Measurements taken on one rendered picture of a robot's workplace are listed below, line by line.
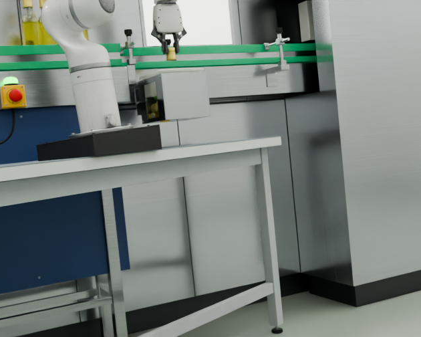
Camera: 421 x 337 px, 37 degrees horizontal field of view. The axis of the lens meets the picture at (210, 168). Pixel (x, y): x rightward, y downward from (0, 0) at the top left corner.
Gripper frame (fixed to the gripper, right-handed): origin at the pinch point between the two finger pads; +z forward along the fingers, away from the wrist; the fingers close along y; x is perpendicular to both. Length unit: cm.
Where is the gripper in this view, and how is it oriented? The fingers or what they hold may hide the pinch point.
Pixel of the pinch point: (170, 47)
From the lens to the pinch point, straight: 225.7
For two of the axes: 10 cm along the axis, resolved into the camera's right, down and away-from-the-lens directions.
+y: -9.0, 1.1, -4.3
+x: 4.3, 0.0, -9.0
